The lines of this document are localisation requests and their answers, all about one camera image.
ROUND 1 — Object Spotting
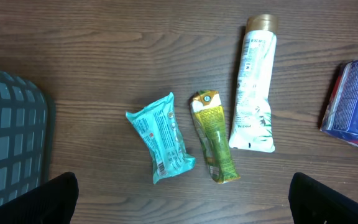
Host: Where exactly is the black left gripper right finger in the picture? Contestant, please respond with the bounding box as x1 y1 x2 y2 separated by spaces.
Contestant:
288 172 358 224

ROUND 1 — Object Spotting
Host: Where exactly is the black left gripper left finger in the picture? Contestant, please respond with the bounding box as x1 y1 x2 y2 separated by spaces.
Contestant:
0 172 79 224

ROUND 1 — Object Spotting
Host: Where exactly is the white tube gold cap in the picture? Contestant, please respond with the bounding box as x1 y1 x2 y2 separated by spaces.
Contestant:
229 14 278 153

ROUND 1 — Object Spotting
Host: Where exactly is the teal snack packet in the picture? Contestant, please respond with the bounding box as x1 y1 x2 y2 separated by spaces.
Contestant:
126 93 196 184

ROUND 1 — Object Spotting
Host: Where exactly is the green juice pouch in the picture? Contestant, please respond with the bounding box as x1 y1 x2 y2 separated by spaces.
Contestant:
190 90 241 184

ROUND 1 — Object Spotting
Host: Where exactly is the grey plastic basket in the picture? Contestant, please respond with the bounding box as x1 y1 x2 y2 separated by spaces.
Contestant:
0 70 49 206

